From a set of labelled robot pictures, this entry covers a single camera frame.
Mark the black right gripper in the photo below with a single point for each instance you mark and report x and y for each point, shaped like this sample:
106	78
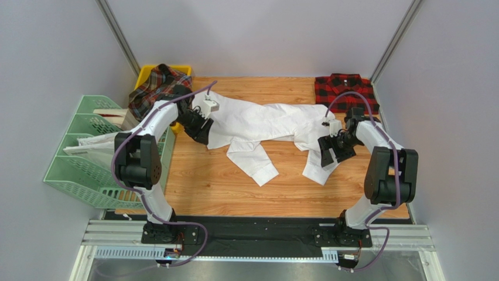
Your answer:
332	148

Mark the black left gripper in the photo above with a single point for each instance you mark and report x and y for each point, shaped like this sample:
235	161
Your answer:
201	135

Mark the white long sleeve shirt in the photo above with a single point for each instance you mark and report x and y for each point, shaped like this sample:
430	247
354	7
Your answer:
242	126

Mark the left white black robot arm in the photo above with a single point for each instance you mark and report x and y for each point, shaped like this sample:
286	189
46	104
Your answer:
136	164

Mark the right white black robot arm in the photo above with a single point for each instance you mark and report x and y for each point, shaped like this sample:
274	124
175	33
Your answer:
391	174

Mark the red black plaid folded shirt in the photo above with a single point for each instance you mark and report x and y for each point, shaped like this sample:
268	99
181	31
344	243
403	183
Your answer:
346	91

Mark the multicolour plaid shirt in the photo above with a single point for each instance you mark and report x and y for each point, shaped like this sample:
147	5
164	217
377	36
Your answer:
161	81

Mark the yellow plastic bin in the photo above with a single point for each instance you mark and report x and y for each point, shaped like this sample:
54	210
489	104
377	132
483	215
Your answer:
163	98

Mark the papers in file rack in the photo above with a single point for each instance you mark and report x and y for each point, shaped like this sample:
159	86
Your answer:
98	147

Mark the green mesh file rack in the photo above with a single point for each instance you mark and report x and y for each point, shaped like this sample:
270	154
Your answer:
80	178

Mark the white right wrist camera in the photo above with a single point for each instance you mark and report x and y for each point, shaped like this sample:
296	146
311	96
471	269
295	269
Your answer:
334	126

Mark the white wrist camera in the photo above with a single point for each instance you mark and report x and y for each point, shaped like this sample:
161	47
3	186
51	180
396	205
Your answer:
334	126
209	106

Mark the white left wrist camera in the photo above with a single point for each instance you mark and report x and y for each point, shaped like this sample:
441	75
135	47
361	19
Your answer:
209	106

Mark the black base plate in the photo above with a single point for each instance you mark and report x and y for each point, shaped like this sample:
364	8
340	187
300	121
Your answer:
266	237

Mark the aluminium rail frame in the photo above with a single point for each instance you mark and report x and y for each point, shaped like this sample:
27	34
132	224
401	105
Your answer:
111	249

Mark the left aluminium corner post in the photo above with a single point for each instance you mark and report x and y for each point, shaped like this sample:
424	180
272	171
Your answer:
116	30

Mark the aluminium corner post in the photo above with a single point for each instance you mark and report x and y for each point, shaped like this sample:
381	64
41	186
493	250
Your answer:
396	39
116	30

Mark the right aluminium corner post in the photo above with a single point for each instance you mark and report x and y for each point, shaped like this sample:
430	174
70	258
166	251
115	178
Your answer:
396	39

